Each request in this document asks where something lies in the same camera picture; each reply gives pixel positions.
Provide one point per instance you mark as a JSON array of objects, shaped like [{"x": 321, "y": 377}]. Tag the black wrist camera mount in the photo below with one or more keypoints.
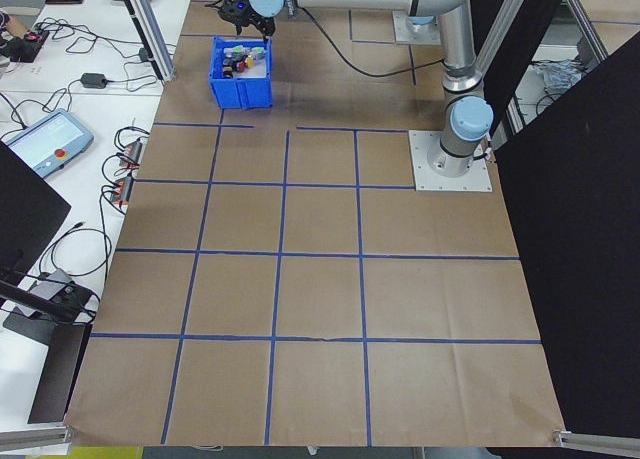
[{"x": 239, "y": 6}]

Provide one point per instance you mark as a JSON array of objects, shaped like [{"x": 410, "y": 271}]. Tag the black flat monitor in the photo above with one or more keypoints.
[{"x": 30, "y": 214}]

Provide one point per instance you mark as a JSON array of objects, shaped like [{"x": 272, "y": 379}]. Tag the blue plastic button bin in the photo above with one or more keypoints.
[{"x": 240, "y": 94}]

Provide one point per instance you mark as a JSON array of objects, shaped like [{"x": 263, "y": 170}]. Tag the grey blue teach pendant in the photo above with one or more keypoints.
[{"x": 50, "y": 139}]

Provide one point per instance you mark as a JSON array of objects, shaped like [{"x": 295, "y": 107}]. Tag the black frame cover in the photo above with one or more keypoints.
[
  {"x": 575, "y": 279},
  {"x": 545, "y": 29}
]

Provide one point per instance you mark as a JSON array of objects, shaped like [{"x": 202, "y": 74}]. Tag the aluminium extrusion post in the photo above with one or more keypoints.
[{"x": 155, "y": 54}]

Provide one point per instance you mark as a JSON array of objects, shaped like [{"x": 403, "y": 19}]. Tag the white block silver switch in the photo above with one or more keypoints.
[{"x": 226, "y": 59}]

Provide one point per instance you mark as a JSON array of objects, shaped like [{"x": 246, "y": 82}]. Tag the grey small device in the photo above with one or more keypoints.
[{"x": 50, "y": 284}]

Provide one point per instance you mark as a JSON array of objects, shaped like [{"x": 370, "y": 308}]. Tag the black power adapter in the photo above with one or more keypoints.
[{"x": 94, "y": 80}]

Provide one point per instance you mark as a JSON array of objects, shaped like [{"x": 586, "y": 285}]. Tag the aluminium extrusion bar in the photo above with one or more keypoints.
[
  {"x": 35, "y": 438},
  {"x": 600, "y": 439},
  {"x": 587, "y": 24}
]

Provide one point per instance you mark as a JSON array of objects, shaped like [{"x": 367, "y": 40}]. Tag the black box with red part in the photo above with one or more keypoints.
[{"x": 32, "y": 46}]

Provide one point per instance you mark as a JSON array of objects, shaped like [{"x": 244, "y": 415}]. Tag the black flat panel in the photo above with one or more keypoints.
[{"x": 60, "y": 374}]

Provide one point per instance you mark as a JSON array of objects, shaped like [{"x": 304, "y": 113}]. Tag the black orange adapter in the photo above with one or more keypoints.
[
  {"x": 134, "y": 153},
  {"x": 124, "y": 193}
]

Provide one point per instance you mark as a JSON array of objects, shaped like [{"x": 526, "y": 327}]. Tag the silver head green block switch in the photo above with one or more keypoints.
[{"x": 236, "y": 49}]

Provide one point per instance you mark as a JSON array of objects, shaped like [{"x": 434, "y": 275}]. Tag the red mushroom push button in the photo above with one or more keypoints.
[{"x": 243, "y": 65}]

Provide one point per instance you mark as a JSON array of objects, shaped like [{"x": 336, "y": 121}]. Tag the white foam pad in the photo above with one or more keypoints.
[{"x": 257, "y": 71}]

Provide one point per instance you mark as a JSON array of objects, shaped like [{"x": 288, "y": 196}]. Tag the crumpled silver foil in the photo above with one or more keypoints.
[{"x": 557, "y": 76}]

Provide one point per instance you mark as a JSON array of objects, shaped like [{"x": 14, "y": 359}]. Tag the white square base plate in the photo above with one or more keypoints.
[
  {"x": 402, "y": 34},
  {"x": 425, "y": 179}
]

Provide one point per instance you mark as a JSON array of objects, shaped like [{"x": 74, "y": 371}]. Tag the black button orange block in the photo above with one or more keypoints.
[{"x": 226, "y": 71}]

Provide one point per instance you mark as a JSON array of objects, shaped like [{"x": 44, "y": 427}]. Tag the person forearm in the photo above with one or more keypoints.
[{"x": 15, "y": 25}]

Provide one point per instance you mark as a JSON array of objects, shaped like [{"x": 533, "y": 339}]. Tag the aluminium frame post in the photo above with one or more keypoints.
[{"x": 505, "y": 24}]

